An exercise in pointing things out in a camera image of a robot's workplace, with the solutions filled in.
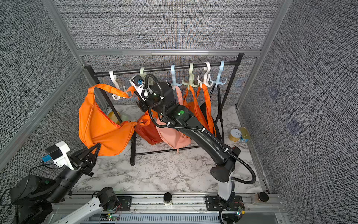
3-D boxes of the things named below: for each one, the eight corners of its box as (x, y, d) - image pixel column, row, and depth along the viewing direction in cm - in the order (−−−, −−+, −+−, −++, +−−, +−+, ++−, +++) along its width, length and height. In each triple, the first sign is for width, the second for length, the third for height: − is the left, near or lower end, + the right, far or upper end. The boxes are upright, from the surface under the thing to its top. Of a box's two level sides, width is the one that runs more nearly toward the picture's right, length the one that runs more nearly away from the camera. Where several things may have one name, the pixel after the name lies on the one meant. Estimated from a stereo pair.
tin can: (229, 142, 99) (232, 137, 94) (227, 133, 104) (229, 128, 99) (240, 142, 99) (243, 137, 94) (237, 133, 104) (240, 128, 99)
